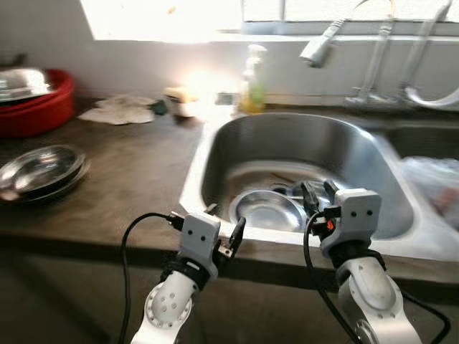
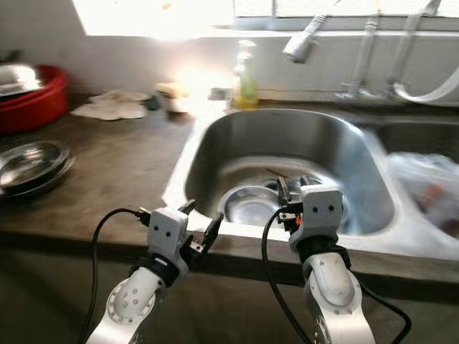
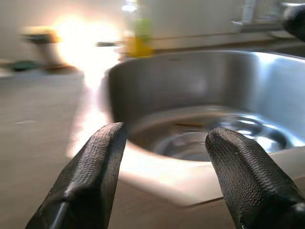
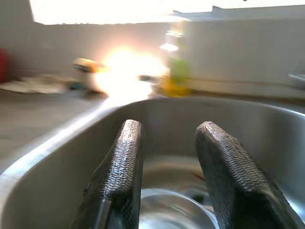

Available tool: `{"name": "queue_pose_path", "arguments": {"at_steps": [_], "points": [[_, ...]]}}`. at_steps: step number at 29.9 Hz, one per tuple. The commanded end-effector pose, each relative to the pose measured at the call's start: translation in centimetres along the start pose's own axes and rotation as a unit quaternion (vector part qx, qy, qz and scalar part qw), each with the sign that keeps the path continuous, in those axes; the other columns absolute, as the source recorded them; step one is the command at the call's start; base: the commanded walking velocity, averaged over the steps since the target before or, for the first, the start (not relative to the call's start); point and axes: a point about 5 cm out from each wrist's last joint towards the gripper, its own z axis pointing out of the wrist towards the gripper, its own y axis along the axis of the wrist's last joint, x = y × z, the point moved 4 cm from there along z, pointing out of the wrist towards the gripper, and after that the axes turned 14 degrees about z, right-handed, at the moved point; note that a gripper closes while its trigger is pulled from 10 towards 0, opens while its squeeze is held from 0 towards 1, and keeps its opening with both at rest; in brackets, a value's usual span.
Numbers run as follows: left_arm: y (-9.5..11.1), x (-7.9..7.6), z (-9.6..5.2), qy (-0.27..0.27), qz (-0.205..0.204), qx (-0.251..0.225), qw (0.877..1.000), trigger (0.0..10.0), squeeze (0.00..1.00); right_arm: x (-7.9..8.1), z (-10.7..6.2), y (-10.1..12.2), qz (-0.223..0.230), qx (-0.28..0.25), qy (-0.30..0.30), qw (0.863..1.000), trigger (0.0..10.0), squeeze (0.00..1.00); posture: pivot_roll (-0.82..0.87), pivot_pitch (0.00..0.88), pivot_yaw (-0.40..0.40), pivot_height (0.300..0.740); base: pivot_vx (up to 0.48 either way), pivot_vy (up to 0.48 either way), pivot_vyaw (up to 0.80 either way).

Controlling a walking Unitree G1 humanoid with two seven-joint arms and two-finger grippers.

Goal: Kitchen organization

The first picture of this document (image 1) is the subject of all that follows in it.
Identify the grey window frame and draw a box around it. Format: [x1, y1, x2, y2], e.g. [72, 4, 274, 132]
[240, 0, 459, 37]

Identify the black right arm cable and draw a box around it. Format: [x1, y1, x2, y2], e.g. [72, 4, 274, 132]
[400, 290, 453, 344]
[303, 219, 363, 344]

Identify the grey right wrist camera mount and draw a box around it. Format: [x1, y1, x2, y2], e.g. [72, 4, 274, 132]
[319, 188, 383, 260]

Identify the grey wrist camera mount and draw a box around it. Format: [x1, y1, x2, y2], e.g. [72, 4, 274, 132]
[177, 212, 222, 282]
[319, 188, 383, 260]

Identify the grey swivel faucet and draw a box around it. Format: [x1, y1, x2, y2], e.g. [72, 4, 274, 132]
[398, 0, 459, 110]

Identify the dish soap bottle yellow liquid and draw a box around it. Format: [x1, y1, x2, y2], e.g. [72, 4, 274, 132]
[239, 44, 268, 115]

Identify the clear plastic bag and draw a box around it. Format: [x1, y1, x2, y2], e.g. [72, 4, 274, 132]
[400, 156, 459, 231]

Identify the stainless steel sink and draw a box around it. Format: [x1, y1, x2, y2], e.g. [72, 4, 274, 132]
[179, 107, 459, 264]

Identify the steel bowl with rim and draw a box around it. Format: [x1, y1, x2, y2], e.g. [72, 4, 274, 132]
[228, 188, 311, 234]

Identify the small clear plastic container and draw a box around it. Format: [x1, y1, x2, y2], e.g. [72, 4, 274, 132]
[214, 91, 239, 108]

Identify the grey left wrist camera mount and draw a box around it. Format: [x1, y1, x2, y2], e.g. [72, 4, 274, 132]
[177, 212, 222, 282]

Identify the chrome faucet pipe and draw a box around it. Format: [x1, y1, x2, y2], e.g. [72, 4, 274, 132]
[346, 18, 402, 107]

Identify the beige dish cloth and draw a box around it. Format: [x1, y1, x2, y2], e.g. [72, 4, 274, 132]
[77, 95, 156, 127]

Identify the red plastic basin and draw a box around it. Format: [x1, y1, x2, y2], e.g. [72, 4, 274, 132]
[0, 86, 77, 138]

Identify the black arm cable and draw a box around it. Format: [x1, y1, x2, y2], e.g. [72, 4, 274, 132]
[119, 211, 186, 344]
[400, 290, 453, 344]
[303, 219, 363, 344]

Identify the shiny steel lid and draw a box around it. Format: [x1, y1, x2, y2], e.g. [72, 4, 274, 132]
[0, 68, 52, 102]

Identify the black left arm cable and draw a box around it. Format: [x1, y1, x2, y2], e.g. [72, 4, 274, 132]
[119, 211, 186, 344]

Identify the grey spray faucet head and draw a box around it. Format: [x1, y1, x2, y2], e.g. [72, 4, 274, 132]
[299, 0, 374, 70]

